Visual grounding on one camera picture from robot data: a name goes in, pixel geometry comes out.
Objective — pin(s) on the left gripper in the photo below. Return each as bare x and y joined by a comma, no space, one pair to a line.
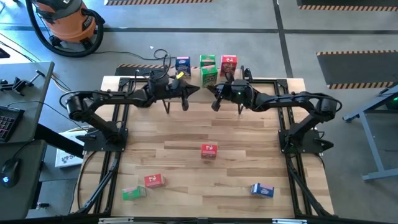
178,90

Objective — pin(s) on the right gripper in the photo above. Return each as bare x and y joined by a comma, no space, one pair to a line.
224,91

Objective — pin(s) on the green Apple Jacks cereal box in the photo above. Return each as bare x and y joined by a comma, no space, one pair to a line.
133,193
209,76
207,59

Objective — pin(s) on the blue Frosted Flakes cereal box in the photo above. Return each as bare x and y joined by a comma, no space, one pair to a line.
262,189
183,63

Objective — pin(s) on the red Froot Loops cereal box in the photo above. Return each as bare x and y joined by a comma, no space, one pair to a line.
228,63
154,180
209,150

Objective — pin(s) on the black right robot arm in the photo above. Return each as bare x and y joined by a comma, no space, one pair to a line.
280,99

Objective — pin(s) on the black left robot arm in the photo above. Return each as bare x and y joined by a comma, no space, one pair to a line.
124,96

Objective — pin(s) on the wooden shelf black metal legs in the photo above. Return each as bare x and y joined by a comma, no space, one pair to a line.
200,99

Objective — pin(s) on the yellow tag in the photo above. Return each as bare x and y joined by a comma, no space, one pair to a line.
180,75

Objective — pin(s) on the black hazard striped mat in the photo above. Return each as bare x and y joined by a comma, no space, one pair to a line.
357,68
348,2
130,71
155,2

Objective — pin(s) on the orange shop vacuum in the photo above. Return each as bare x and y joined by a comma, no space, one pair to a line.
70,54
68,25

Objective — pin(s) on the white printed box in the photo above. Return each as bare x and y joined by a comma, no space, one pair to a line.
66,158

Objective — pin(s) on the black desk leg beam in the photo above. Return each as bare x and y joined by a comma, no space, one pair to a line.
56,140

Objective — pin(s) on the dark grey desk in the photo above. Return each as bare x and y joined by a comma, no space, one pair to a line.
21,199
34,109

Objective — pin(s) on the black desk clamp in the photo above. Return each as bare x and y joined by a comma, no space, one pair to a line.
18,84

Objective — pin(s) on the black device green light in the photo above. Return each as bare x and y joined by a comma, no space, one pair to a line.
394,102

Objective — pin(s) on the white table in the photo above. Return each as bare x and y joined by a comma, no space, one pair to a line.
12,54

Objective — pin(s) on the black backlit keyboard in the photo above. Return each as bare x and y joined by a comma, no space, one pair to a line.
9,123

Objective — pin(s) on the small black floor object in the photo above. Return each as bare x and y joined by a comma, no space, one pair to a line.
42,205

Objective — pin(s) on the dark flat device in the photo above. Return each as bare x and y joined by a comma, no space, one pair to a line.
3,53

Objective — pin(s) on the black computer mouse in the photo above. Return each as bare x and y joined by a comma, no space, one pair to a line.
10,172

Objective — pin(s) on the black aluminium rig frame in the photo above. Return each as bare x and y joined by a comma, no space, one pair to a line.
267,81

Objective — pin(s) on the silver metal bracket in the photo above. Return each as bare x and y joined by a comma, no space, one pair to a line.
289,221
115,220

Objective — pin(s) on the grey metal table frame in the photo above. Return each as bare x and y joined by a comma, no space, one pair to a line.
371,141

